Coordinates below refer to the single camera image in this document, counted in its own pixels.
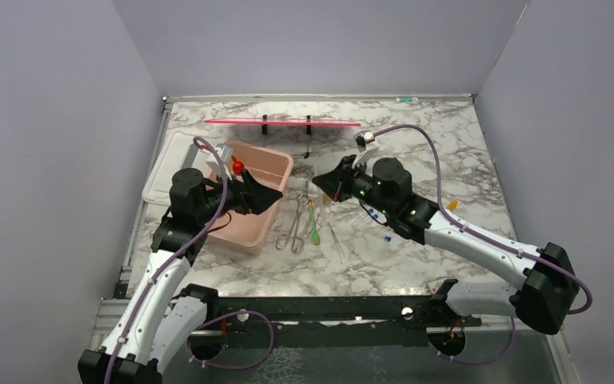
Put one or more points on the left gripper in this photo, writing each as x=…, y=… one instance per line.
x=251, y=196

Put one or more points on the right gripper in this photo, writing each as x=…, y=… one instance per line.
x=335, y=183

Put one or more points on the wash bottle red cap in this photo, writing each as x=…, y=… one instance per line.
x=236, y=166

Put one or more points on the metal tweezers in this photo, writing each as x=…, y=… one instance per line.
x=336, y=242

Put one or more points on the metal crucible tongs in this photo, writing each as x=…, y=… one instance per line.
x=292, y=237

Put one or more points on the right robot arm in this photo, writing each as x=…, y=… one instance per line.
x=539, y=283

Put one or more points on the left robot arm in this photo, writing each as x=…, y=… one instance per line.
x=156, y=323

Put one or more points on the pink plastic bin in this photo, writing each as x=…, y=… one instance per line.
x=248, y=233

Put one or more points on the blue cap test tube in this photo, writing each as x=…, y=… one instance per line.
x=363, y=218

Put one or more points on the white bin lid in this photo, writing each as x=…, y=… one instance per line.
x=177, y=152

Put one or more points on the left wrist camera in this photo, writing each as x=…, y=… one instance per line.
x=219, y=160

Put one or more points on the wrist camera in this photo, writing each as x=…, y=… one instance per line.
x=367, y=146
x=219, y=160

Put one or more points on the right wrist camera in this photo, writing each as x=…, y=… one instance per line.
x=367, y=146

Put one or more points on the black wire stand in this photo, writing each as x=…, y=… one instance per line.
x=300, y=138

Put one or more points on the black base frame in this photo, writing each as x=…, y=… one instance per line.
x=312, y=322

